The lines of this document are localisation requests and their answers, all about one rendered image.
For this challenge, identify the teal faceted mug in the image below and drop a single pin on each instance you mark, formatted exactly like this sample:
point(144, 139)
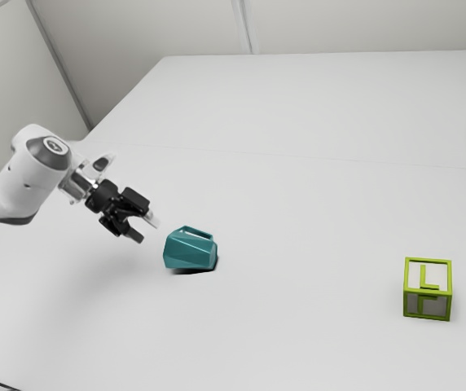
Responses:
point(190, 251)

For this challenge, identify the green letter block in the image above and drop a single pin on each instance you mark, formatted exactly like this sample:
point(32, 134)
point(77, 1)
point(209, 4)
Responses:
point(427, 288)

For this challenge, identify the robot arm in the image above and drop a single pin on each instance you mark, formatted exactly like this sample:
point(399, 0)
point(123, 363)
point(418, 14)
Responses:
point(21, 179)

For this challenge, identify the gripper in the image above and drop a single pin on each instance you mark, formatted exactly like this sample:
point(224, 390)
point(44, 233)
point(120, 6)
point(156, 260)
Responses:
point(108, 197)

